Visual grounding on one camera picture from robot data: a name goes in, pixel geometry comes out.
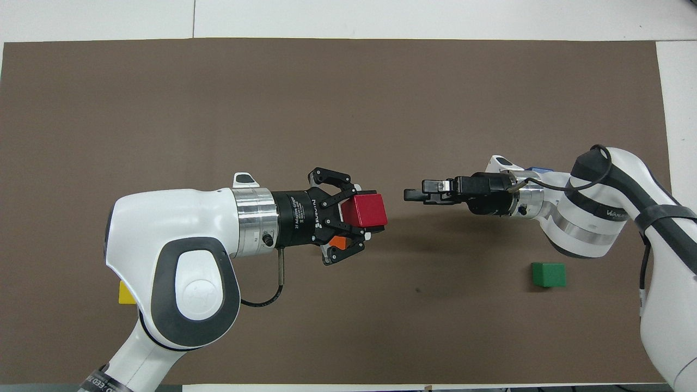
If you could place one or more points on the orange wooden block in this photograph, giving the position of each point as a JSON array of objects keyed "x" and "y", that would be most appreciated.
[{"x": 338, "y": 243}]

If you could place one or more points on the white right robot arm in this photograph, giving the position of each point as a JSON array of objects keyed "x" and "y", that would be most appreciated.
[{"x": 626, "y": 218}]

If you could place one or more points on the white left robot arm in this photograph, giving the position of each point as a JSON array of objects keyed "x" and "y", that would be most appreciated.
[{"x": 190, "y": 245}]

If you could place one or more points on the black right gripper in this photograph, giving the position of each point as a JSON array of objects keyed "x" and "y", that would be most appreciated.
[{"x": 487, "y": 193}]

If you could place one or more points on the green wooden block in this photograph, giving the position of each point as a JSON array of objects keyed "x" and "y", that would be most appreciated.
[{"x": 549, "y": 275}]

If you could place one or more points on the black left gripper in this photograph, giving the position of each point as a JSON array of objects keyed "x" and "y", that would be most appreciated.
[{"x": 297, "y": 218}]

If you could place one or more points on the yellow wooden block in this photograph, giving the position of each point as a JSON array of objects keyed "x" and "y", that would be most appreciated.
[{"x": 125, "y": 294}]

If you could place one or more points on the brown table mat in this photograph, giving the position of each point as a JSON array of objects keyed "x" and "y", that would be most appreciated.
[{"x": 348, "y": 109}]

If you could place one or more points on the red wooden block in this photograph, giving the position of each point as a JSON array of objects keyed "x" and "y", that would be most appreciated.
[{"x": 367, "y": 209}]

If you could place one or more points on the blue wooden block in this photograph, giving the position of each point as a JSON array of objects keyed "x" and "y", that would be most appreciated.
[{"x": 542, "y": 171}]

